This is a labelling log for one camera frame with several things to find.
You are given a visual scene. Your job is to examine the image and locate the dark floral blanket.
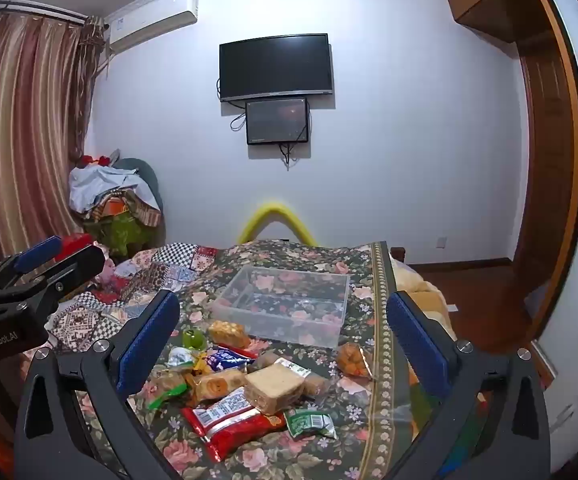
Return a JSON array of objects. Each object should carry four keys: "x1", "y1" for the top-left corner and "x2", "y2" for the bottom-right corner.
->
[{"x1": 44, "y1": 240, "x2": 462, "y2": 480}]

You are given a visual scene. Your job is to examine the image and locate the large black wall television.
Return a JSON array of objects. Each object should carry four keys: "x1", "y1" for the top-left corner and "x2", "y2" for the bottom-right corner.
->
[{"x1": 219, "y1": 33, "x2": 334, "y2": 103}]

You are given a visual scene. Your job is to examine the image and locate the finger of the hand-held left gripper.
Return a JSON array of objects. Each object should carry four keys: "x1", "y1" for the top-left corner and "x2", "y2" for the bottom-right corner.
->
[
  {"x1": 0, "y1": 245, "x2": 107, "y2": 317},
  {"x1": 0, "y1": 235, "x2": 64, "y2": 287}
]

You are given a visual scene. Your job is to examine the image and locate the small black wall monitor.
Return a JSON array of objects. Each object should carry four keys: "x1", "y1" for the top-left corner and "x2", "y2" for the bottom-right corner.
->
[{"x1": 245, "y1": 97, "x2": 310, "y2": 146}]

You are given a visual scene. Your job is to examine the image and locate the white curtain rail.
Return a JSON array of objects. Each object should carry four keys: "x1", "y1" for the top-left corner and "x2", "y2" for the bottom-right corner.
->
[{"x1": 0, "y1": 2, "x2": 90, "y2": 25}]

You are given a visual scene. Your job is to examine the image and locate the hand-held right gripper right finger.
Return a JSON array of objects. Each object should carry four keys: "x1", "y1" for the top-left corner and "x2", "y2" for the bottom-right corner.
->
[{"x1": 386, "y1": 290, "x2": 552, "y2": 480}]

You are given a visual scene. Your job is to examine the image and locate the small white-green packet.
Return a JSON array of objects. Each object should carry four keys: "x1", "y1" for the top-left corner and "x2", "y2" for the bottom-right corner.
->
[{"x1": 166, "y1": 347, "x2": 196, "y2": 369}]

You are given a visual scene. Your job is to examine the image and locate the round cookie packet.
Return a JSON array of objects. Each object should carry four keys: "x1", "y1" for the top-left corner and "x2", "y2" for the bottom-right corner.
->
[{"x1": 189, "y1": 371, "x2": 248, "y2": 407}]

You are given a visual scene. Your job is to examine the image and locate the clear plastic box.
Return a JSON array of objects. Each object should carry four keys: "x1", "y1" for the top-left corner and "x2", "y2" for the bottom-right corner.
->
[{"x1": 210, "y1": 265, "x2": 352, "y2": 350}]

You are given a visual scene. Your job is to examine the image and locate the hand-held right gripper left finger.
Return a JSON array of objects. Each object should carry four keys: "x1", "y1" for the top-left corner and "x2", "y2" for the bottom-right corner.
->
[{"x1": 14, "y1": 289, "x2": 182, "y2": 480}]

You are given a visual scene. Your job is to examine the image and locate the striped brown curtain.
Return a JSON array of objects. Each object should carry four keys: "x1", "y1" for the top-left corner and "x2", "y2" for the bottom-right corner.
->
[{"x1": 0, "y1": 7, "x2": 107, "y2": 275}]

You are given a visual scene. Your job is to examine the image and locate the grey-green chair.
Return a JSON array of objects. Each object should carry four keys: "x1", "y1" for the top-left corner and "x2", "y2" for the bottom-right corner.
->
[{"x1": 115, "y1": 158, "x2": 166, "y2": 242}]

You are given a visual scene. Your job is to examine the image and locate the red plastic object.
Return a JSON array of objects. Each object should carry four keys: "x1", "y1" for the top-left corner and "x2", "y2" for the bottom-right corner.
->
[{"x1": 61, "y1": 233, "x2": 96, "y2": 259}]

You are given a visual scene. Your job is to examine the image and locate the green printed cloth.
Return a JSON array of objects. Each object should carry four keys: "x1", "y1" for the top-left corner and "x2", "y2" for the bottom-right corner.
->
[{"x1": 85, "y1": 209, "x2": 156, "y2": 257}]

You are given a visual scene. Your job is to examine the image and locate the snacks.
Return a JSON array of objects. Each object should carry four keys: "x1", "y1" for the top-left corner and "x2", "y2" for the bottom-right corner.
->
[{"x1": 244, "y1": 357, "x2": 330, "y2": 416}]

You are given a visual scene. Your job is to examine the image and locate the orange patterned cloth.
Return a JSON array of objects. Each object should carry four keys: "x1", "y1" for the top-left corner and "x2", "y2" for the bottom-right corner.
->
[{"x1": 100, "y1": 194, "x2": 162, "y2": 227}]

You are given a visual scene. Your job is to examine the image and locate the yellow foam tube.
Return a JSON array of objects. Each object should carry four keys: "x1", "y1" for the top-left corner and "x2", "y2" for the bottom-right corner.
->
[{"x1": 237, "y1": 201, "x2": 316, "y2": 247}]

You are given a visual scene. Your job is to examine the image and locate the brown bun packet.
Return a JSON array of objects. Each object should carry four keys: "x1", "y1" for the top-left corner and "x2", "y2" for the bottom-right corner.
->
[{"x1": 251, "y1": 351, "x2": 282, "y2": 374}]

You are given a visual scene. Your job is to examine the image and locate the cream quilt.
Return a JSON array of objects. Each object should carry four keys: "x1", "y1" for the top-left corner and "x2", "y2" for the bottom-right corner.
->
[{"x1": 390, "y1": 252, "x2": 457, "y2": 342}]

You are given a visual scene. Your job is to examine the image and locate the green-edged bread packet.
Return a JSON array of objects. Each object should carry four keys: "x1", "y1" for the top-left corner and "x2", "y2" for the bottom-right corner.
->
[{"x1": 146, "y1": 374, "x2": 190, "y2": 412}]

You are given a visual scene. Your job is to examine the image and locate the golden cake packet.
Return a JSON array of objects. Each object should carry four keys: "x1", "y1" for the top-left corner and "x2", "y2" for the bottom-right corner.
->
[{"x1": 208, "y1": 320, "x2": 252, "y2": 350}]

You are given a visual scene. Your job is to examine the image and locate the white air conditioner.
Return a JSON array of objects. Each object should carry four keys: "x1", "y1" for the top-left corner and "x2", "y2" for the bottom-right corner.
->
[{"x1": 105, "y1": 0, "x2": 200, "y2": 55}]

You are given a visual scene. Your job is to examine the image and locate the orange ball snack packet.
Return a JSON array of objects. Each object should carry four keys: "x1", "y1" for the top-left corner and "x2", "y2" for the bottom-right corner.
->
[{"x1": 337, "y1": 342, "x2": 374, "y2": 379}]

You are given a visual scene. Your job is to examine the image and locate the pink soft toy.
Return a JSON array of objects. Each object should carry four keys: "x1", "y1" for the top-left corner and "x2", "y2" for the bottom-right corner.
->
[{"x1": 91, "y1": 242, "x2": 122, "y2": 292}]

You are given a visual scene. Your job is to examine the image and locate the small green labelled packet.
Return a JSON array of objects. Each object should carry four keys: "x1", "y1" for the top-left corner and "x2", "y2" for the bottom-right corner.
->
[{"x1": 285, "y1": 408, "x2": 338, "y2": 441}]

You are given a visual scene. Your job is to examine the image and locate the patchwork quilt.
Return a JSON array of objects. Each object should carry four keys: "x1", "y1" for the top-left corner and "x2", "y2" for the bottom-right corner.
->
[{"x1": 44, "y1": 242, "x2": 220, "y2": 357}]

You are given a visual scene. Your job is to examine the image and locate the white cloth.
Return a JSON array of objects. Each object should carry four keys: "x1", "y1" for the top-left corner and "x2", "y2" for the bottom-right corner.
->
[{"x1": 68, "y1": 164, "x2": 160, "y2": 212}]

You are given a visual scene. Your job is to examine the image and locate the wooden wardrobe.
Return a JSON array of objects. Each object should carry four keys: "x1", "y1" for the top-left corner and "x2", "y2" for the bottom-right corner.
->
[{"x1": 441, "y1": 0, "x2": 578, "y2": 376}]

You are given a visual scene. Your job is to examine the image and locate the blue biscuit packet red edges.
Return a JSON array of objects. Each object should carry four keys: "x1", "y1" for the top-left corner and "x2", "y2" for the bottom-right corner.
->
[{"x1": 204, "y1": 344, "x2": 260, "y2": 374}]

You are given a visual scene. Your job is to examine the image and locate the red snack packet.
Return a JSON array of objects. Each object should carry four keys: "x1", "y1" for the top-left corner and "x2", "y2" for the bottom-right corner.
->
[{"x1": 181, "y1": 390, "x2": 288, "y2": 464}]

